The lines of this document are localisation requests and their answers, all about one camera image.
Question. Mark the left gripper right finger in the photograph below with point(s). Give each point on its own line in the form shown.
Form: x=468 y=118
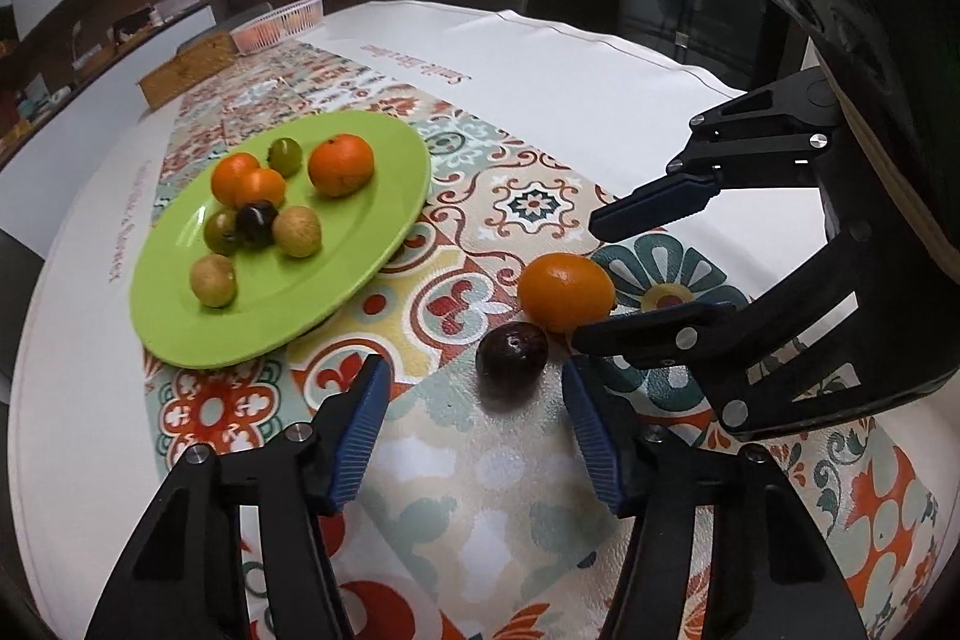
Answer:
x=771 y=573

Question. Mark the brown round fruit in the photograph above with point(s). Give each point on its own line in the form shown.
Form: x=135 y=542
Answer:
x=297 y=232

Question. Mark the white tablecloth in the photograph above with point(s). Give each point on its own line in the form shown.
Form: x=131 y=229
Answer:
x=570 y=77

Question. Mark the orange mandarin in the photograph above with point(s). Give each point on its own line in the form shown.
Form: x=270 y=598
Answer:
x=562 y=291
x=228 y=173
x=340 y=165
x=260 y=185

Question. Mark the orange mandarin on plate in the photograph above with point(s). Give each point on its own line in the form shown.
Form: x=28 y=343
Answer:
x=228 y=173

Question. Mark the plastic basket with oranges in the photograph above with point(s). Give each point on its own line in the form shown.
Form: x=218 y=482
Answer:
x=276 y=26

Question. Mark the patterned table runner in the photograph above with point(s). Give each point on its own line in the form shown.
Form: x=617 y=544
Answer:
x=863 y=489

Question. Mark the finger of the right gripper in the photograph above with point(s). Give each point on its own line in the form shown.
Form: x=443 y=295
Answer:
x=668 y=199
x=669 y=336

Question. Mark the green plate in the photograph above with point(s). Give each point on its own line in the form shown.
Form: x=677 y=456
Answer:
x=279 y=298

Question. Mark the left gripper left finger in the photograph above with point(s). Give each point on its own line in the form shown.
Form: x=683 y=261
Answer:
x=180 y=573

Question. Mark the dark plum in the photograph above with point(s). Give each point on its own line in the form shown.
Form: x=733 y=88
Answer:
x=512 y=353
x=254 y=224

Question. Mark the green fruit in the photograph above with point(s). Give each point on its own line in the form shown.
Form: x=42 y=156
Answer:
x=219 y=233
x=285 y=157

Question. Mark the green fruit on plate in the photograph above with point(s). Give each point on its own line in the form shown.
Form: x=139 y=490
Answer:
x=285 y=157

